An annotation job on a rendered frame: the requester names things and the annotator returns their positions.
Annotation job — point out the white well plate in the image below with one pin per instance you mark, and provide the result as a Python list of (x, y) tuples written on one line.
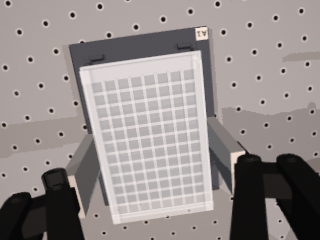
[(151, 111)]

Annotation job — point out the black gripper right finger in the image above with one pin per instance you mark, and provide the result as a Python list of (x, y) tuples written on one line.
[(256, 180)]

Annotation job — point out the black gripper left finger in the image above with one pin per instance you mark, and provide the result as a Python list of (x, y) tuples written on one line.
[(68, 194)]

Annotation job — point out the grey perforated base plate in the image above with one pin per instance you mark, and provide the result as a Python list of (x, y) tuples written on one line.
[(265, 59)]

